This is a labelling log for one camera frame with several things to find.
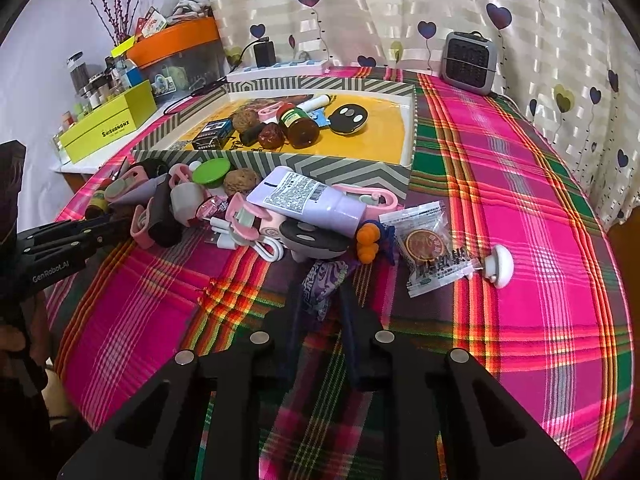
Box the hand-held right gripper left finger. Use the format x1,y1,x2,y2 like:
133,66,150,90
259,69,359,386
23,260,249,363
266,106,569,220
57,280,307,480

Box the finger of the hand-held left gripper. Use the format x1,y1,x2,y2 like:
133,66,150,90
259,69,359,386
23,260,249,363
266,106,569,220
27,232,121,258
21,214,133,245

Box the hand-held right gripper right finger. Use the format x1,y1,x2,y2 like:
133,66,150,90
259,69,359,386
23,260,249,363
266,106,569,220
339,284,583,480

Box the purple candy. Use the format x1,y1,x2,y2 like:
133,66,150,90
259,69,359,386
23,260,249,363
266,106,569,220
300,255,353,321

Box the pile of pink clips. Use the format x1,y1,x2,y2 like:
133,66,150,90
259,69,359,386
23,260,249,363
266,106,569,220
102,162,401,261

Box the striped cardboard tray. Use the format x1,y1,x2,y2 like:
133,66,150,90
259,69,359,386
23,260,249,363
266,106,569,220
131,76,418,201

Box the small black box blue label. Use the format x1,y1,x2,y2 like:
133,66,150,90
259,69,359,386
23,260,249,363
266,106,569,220
192,119,236,151

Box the glossy red date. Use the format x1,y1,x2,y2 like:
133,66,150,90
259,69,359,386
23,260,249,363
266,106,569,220
257,122,283,150

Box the walnut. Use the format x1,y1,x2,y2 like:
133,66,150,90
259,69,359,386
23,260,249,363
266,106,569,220
223,169,261,197
232,111,261,133

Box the brown bottle with green label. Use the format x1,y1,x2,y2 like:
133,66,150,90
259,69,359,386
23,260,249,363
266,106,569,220
276,102,321,148

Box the black disc with silver dots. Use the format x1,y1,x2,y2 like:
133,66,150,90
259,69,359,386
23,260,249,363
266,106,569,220
327,102,370,136

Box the white marker pen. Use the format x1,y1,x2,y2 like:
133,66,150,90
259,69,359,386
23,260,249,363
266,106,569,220
295,94,335,112

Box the person's left hand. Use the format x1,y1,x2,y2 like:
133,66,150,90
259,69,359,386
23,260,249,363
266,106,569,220
0,326,29,359

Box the white side table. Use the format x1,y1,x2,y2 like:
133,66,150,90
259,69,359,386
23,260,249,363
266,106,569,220
50,95,171,193

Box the black rectangular case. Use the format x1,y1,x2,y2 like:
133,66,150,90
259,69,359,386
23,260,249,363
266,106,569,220
147,180,183,248

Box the lavender cone-shaped toy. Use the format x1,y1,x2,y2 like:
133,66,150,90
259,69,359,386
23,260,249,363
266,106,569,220
145,172,173,196

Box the lime green box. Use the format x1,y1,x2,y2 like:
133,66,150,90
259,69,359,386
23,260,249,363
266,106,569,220
59,80,158,165

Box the small white jar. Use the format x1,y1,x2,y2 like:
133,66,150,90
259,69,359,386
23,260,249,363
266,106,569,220
170,182,206,226

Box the clear packet with brown sweet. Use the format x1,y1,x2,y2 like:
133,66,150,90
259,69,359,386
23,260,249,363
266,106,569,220
378,200,476,298

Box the lavender cream tube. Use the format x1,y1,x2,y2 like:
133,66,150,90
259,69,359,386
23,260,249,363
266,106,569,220
247,165,366,237

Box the red candy packet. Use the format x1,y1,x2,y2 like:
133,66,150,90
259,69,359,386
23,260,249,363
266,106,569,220
195,197,226,221

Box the green round lid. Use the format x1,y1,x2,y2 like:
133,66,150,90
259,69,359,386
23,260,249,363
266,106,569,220
192,158,232,188

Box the cluster of small bottles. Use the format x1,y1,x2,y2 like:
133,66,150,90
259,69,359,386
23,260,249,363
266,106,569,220
52,52,143,161

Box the white mushroom-shaped knob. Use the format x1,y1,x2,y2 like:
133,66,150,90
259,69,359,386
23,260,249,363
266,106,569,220
470,244,515,290

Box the purple flower branches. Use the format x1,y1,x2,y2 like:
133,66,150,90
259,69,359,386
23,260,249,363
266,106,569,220
75,0,156,46

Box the yellow printed food flyer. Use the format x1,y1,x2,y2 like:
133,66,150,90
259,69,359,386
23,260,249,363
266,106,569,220
190,94,411,165

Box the clear container with orange lid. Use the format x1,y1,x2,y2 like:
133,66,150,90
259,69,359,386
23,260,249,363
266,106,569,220
126,16,225,102

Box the colourful card packets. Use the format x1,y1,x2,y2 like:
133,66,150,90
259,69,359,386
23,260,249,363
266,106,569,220
135,7,168,38

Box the black plug-in charger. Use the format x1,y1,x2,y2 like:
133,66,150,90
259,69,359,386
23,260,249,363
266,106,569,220
253,40,277,68

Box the white cloth bundle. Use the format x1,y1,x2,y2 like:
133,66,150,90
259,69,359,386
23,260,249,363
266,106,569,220
167,0,213,23

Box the white blue power strip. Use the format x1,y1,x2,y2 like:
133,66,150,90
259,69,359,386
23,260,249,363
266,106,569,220
226,59,330,83

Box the small grey fan heater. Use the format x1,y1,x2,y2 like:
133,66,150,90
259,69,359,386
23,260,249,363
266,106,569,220
441,31,498,97

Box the striped heart print curtain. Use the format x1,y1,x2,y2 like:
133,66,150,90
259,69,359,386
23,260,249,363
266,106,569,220
202,0,640,233

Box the white charging cable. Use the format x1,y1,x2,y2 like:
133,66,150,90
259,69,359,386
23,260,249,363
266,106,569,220
207,215,286,262

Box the orange ball keychain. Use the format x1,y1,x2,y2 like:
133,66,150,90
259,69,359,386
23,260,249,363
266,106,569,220
356,220,401,265

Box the black power cable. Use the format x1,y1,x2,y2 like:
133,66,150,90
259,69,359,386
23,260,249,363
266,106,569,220
162,35,271,116

